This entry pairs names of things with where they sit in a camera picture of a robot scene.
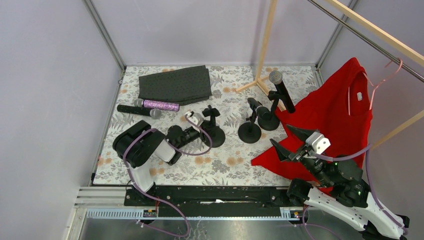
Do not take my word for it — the black mic stand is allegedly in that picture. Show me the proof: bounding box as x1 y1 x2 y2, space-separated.
200 105 226 148
237 110 262 144
257 90 280 131

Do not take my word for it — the black microphone silver grille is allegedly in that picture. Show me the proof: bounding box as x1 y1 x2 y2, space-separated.
268 70 296 115

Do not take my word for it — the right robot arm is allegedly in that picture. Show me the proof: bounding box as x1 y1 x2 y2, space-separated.
270 125 410 240

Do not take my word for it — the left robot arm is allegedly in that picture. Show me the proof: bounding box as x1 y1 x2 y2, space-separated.
112 120 213 193

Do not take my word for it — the dark grey perforated felt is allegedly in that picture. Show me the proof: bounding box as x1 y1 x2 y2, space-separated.
138 65 212 106

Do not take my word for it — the red t-shirt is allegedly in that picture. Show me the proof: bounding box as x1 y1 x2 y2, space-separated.
251 57 374 195

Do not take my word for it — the purple glitter microphone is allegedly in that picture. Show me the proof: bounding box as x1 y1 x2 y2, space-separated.
134 98 180 112

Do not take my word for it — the pink clothes hanger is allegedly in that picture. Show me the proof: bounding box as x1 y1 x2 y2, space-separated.
347 58 404 116

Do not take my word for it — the metal hanging rod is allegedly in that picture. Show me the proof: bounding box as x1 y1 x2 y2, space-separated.
306 0 424 84

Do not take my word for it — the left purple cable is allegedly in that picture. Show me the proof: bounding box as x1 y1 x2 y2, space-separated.
121 114 215 239

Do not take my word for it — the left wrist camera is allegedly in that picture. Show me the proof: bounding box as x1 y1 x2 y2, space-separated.
184 111 204 128

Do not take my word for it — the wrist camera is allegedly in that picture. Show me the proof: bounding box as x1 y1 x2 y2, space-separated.
305 131 331 154
184 111 204 128

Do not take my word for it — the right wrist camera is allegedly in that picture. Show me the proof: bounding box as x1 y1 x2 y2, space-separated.
305 131 331 154

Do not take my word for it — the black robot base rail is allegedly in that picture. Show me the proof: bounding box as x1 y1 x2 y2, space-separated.
124 185 305 218

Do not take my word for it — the wooden clothes rack frame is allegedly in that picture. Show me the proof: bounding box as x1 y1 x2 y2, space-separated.
235 0 424 153

